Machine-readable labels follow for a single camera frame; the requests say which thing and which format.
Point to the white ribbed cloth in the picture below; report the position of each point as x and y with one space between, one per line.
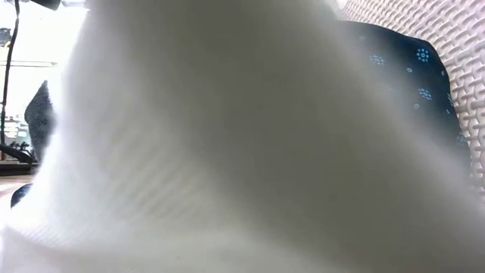
227 151

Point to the navy dotted cloth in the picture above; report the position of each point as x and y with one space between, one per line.
409 76

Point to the white plastic storage bin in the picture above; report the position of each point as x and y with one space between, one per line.
454 38

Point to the black metal table frame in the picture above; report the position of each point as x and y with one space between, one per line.
17 169

